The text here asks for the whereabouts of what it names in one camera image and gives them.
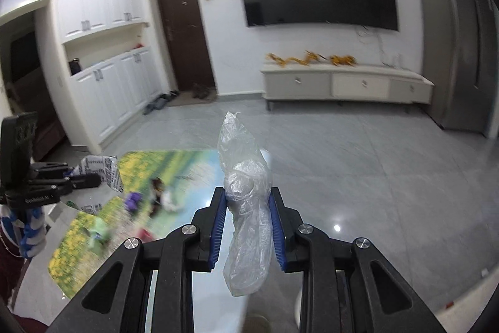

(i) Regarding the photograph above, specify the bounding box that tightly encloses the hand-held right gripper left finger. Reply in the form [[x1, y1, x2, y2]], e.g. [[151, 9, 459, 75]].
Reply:
[[47, 187, 229, 333]]

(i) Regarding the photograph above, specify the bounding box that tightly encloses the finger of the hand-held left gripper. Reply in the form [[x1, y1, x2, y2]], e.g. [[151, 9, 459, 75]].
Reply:
[[62, 173, 102, 197], [31, 161, 75, 179]]

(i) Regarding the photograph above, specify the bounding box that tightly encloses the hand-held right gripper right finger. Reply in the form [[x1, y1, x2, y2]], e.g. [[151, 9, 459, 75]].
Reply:
[[268, 188, 449, 333]]

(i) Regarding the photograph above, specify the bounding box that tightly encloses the white printed wrapper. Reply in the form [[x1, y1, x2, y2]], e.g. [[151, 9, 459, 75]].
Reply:
[[72, 154, 125, 215]]

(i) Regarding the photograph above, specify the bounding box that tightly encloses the clear plastic bag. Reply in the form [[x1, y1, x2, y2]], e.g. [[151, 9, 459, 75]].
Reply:
[[217, 110, 274, 296]]

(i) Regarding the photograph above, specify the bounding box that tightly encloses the person's left hand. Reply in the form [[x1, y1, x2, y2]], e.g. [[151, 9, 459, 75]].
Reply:
[[0, 202, 47, 259]]

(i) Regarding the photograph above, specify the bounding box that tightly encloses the purple wrapper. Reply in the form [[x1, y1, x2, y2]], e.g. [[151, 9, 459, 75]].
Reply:
[[124, 192, 143, 212]]

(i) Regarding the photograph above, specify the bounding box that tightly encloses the green wrapper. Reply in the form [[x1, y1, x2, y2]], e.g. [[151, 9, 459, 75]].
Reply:
[[88, 222, 112, 244]]

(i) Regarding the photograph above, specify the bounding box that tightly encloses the white tissue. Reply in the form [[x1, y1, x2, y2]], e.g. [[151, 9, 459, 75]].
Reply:
[[161, 190, 184, 211]]

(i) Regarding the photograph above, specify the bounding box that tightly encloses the brown wrapper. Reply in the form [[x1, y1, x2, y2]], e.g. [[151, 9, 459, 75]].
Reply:
[[150, 179, 165, 207]]

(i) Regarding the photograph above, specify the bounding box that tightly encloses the brown doormat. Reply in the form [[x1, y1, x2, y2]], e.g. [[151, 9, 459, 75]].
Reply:
[[166, 89, 217, 107]]

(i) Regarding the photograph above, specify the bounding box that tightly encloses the white grey television stand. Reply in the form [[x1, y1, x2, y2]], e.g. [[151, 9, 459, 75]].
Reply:
[[260, 60, 434, 111]]

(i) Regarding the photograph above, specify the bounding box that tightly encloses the dark brown door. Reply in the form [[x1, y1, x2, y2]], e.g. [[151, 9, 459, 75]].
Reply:
[[155, 0, 217, 94]]

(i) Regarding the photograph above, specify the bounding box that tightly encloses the grey refrigerator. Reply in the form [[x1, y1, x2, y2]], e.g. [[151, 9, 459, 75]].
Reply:
[[414, 0, 499, 139]]

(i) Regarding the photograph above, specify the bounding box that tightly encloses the white wall cabinet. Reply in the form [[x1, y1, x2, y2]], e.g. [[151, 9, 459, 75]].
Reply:
[[55, 0, 164, 152]]

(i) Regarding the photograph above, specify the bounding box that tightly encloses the television cable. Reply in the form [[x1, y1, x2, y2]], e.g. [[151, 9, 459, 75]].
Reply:
[[356, 25, 394, 67]]

